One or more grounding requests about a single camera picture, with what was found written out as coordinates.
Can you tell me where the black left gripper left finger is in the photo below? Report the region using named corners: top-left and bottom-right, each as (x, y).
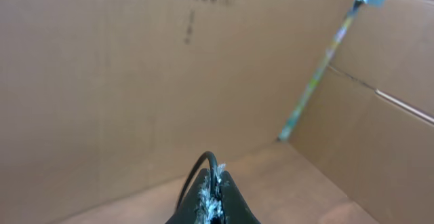
top-left (165, 168), bottom-right (210, 224)

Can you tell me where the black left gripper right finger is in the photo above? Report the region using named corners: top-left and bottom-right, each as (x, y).
top-left (215, 164), bottom-right (260, 224)

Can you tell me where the black short separated cable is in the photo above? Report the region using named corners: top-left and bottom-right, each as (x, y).
top-left (174, 151), bottom-right (220, 214)

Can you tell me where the green tape strip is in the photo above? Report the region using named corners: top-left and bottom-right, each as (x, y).
top-left (277, 0), bottom-right (384, 141)

